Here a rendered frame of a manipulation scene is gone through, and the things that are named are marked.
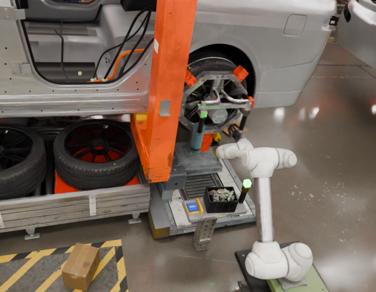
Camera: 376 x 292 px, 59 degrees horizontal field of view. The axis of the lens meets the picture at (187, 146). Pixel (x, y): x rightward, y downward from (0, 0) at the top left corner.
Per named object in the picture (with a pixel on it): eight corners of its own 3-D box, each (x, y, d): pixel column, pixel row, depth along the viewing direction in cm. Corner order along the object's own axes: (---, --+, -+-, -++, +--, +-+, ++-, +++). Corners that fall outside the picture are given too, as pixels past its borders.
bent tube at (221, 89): (238, 90, 257) (241, 78, 250) (249, 104, 243) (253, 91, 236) (217, 91, 251) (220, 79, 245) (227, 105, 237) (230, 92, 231)
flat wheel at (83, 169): (118, 132, 310) (119, 110, 295) (154, 176, 270) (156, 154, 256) (44, 150, 275) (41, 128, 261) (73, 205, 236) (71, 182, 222)
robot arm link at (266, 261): (290, 280, 189) (255, 285, 183) (275, 273, 204) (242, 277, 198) (281, 145, 196) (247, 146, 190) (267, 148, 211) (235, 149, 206)
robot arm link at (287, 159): (285, 145, 213) (266, 146, 210) (302, 149, 196) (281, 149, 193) (284, 165, 215) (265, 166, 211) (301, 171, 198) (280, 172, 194)
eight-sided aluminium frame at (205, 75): (233, 127, 288) (249, 70, 255) (236, 132, 284) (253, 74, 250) (173, 131, 271) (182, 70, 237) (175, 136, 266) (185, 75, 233)
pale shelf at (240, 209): (236, 196, 246) (237, 193, 244) (246, 213, 234) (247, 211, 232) (181, 203, 233) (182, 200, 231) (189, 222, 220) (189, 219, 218)
